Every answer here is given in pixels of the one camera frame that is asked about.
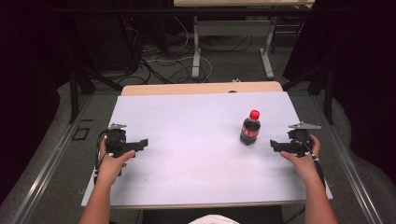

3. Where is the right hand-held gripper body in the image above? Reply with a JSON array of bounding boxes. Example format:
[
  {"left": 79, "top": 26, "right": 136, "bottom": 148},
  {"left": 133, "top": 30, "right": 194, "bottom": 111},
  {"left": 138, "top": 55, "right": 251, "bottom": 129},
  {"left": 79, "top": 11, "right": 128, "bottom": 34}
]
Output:
[{"left": 288, "top": 121, "right": 322, "bottom": 158}]

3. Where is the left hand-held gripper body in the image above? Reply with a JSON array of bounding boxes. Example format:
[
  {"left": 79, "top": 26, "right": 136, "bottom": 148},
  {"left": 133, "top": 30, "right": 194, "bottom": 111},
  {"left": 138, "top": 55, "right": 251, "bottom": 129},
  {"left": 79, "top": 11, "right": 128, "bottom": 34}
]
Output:
[{"left": 105, "top": 122, "right": 128, "bottom": 159}]

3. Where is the cola bottle with red label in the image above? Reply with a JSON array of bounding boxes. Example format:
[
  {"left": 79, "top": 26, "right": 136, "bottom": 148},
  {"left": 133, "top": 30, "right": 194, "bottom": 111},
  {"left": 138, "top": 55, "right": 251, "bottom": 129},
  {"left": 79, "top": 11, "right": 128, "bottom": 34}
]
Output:
[{"left": 239, "top": 117, "right": 262, "bottom": 147}]

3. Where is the person's right hand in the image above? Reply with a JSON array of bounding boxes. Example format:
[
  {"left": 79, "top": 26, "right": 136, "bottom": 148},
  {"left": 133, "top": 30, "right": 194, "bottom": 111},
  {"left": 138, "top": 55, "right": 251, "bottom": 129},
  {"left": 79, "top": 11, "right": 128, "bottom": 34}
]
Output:
[{"left": 279, "top": 133, "right": 322, "bottom": 185}]

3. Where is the person's left hand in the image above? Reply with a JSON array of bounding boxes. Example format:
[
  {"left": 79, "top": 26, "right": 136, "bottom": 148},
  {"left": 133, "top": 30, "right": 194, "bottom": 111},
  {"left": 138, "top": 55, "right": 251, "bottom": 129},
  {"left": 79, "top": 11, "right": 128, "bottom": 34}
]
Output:
[{"left": 95, "top": 138, "right": 136, "bottom": 188}]

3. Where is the black metal stand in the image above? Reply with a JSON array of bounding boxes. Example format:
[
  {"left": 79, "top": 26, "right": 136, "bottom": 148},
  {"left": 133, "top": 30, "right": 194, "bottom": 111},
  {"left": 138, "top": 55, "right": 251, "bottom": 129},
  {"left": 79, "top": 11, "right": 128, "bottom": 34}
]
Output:
[
  {"left": 68, "top": 60, "right": 125, "bottom": 124},
  {"left": 281, "top": 60, "right": 336, "bottom": 126}
]

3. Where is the black curtain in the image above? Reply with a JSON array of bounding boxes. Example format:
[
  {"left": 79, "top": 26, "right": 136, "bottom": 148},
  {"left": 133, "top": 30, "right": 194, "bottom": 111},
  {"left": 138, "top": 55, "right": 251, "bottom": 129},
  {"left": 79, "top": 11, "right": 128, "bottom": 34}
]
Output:
[
  {"left": 282, "top": 0, "right": 396, "bottom": 185},
  {"left": 0, "top": 0, "right": 76, "bottom": 204}
]

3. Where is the person's white clothing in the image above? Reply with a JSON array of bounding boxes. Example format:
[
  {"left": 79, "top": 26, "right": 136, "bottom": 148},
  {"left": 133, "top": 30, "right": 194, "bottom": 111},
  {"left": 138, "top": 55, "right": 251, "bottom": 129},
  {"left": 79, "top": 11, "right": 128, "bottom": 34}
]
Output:
[{"left": 188, "top": 213, "right": 241, "bottom": 224}]

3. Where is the white desk with metal legs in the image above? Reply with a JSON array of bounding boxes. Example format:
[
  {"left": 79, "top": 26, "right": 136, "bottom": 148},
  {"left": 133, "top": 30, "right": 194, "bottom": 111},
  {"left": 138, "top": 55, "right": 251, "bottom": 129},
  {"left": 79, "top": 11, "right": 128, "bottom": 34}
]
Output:
[{"left": 173, "top": 0, "right": 316, "bottom": 80}]

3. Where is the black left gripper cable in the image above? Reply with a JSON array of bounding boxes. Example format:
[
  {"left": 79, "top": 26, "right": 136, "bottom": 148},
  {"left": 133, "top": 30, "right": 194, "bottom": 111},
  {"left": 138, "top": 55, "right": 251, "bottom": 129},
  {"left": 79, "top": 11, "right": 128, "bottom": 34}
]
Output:
[{"left": 94, "top": 130, "right": 108, "bottom": 172}]

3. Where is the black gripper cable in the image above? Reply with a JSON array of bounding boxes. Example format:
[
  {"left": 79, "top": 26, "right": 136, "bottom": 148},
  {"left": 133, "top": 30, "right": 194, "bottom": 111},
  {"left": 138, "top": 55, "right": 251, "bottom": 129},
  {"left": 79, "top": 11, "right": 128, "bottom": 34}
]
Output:
[
  {"left": 94, "top": 130, "right": 108, "bottom": 172},
  {"left": 297, "top": 134, "right": 328, "bottom": 189}
]

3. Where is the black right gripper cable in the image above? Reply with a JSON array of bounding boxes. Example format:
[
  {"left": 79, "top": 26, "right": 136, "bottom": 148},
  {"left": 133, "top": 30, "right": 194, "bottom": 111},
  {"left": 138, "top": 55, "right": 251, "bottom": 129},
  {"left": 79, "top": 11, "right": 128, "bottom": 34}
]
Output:
[{"left": 297, "top": 134, "right": 328, "bottom": 189}]

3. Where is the aluminium floor rail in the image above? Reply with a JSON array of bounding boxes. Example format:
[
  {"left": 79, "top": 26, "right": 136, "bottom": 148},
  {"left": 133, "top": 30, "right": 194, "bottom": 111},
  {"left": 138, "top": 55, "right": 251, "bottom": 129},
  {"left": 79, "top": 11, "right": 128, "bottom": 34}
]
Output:
[
  {"left": 11, "top": 94, "right": 95, "bottom": 224},
  {"left": 310, "top": 92, "right": 385, "bottom": 224}
]

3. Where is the tangle of black floor cables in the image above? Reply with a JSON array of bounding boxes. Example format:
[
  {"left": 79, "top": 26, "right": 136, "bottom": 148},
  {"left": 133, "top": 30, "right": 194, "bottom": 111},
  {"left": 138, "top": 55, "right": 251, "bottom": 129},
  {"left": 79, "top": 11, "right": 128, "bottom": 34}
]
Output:
[{"left": 120, "top": 17, "right": 255, "bottom": 86}]

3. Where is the white floor cable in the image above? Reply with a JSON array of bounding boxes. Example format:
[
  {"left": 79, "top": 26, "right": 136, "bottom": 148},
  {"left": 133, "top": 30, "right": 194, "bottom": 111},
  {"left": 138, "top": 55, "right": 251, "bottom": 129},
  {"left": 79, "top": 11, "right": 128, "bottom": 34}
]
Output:
[{"left": 145, "top": 17, "right": 215, "bottom": 84}]

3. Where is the black horizontal frame bar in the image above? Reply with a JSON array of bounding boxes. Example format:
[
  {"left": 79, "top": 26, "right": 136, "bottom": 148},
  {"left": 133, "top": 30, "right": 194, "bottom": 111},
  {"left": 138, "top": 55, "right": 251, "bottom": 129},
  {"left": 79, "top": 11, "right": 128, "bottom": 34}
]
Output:
[{"left": 51, "top": 7, "right": 344, "bottom": 17}]

